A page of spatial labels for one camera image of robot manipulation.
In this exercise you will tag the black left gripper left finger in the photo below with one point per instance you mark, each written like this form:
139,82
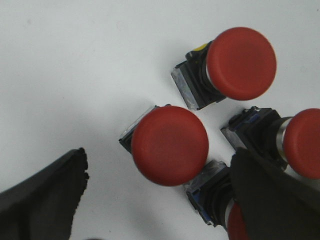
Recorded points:
43,206

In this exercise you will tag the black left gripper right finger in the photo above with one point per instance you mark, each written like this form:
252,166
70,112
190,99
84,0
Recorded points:
274,205

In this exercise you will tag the red push button switch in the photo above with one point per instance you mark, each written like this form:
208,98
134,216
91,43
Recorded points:
212,196
284,141
239,64
169,145

